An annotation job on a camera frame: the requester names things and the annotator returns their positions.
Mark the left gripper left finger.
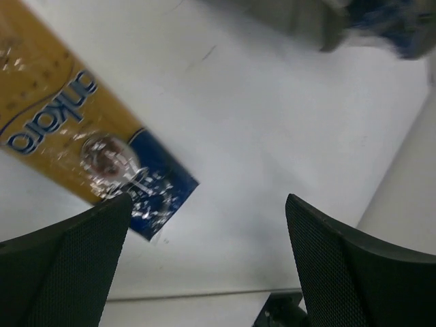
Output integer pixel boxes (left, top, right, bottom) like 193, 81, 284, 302
1, 194, 132, 326

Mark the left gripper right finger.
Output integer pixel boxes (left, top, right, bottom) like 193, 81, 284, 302
285, 194, 435, 326

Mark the pasta bag blue-yellow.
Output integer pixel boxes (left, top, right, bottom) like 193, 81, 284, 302
1, 1, 198, 239
345, 0, 435, 60

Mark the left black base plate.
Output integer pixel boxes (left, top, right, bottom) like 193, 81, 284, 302
252, 292, 310, 327

